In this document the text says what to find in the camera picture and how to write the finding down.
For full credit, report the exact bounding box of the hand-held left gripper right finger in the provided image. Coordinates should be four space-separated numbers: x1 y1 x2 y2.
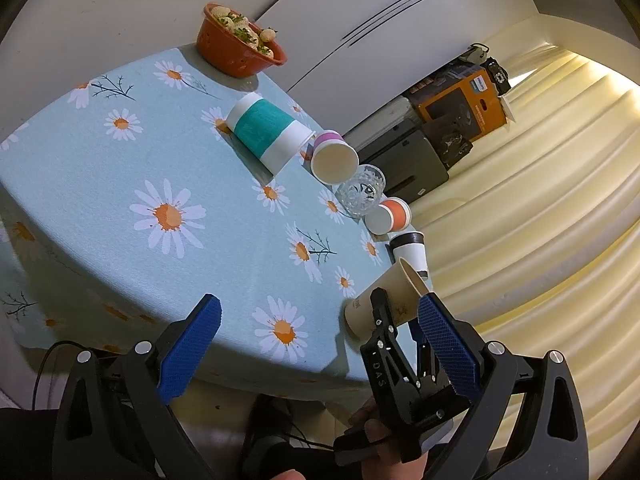
418 294 589 480

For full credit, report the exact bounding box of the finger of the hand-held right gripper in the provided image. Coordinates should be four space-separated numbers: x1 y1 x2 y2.
370 287 397 347
409 317 432 363

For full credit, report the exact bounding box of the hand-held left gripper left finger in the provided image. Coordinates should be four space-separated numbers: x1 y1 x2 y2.
52 294 223 480

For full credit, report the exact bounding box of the brown paper cup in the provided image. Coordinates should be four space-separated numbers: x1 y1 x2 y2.
344 257 432 339

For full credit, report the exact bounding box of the black and white paper cup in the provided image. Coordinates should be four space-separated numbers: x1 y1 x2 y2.
389 231 430 281

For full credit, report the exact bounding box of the orange paper cup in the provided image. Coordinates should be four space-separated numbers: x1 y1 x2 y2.
364 197 412 235

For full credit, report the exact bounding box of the clear glass cup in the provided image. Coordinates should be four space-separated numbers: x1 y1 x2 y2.
336 164 387 219

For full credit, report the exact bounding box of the purple paper cup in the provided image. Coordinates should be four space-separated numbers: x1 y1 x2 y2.
310 130 360 186

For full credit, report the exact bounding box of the teal and white cup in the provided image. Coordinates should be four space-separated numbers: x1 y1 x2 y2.
225 92 316 177

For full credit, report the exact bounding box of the person's right hand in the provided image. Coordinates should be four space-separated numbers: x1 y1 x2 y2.
349 397 432 480

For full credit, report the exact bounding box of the black stand base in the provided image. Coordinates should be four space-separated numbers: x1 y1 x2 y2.
242 394 298 480

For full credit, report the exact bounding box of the black box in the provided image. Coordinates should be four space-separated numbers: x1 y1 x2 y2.
359 124 449 204

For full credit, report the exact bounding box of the cream curtain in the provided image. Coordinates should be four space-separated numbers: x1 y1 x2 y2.
412 14 640 480

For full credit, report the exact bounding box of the dark crumpled bag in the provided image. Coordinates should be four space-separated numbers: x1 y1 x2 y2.
439 129 474 170

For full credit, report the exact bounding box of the daisy print tablecloth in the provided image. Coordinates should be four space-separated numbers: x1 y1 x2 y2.
0 47 426 403

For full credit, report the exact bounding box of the orange cardboard box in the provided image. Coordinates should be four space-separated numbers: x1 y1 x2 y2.
404 66 508 142

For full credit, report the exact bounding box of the red bowl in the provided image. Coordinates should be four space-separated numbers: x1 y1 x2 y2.
196 3 287 78

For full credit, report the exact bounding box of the pile of white strawberries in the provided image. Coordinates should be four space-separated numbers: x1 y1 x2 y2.
207 5 279 58

